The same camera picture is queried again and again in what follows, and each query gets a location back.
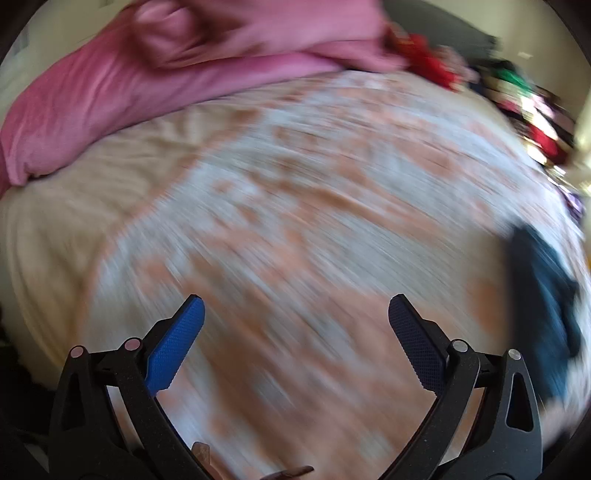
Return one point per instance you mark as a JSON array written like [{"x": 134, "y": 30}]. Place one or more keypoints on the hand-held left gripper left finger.
[{"x": 178, "y": 342}]

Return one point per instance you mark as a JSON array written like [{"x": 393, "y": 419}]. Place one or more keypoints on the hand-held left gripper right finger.
[{"x": 415, "y": 342}]

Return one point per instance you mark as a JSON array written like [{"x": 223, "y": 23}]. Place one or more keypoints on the blue denim pants lace trim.
[{"x": 542, "y": 295}]

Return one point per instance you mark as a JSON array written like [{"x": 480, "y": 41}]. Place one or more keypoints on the peach floral blanket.
[{"x": 300, "y": 207}]

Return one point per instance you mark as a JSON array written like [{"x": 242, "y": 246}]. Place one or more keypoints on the pile of folded clothes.
[{"x": 535, "y": 115}]

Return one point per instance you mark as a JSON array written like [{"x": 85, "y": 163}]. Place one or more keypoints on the pink duvet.
[{"x": 138, "y": 78}]

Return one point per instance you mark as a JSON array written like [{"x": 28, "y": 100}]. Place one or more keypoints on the red patterned cloth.
[{"x": 429, "y": 60}]

